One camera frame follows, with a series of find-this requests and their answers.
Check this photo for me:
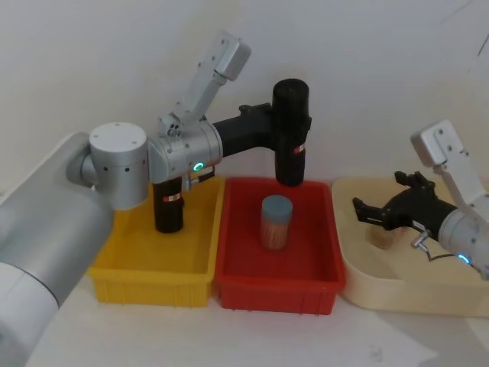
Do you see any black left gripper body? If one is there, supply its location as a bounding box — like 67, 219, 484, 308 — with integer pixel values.
212, 110, 275, 158

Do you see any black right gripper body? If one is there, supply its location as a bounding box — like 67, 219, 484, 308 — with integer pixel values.
381, 190, 458, 235

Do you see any black cylindrical bottle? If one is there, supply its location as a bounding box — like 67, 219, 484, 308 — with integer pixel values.
271, 77, 313, 188
152, 178, 186, 235

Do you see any small tan block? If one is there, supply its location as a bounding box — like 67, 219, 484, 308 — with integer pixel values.
368, 228, 395, 250

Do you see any cream plastic bin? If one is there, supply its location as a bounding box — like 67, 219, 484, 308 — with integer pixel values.
331, 175, 489, 319

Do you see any red plastic bin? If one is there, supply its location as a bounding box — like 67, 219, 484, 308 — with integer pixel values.
210, 176, 348, 318

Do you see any toothpick jar with blue-grey lid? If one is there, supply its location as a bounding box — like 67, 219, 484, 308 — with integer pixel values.
260, 195, 294, 252

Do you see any yellow plastic bin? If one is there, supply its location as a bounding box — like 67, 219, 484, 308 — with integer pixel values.
87, 174, 227, 308

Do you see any white table cloth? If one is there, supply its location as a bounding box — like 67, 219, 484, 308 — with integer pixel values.
26, 167, 489, 367

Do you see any thin dark gripper cable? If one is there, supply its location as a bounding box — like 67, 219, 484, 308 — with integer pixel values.
411, 230, 466, 263

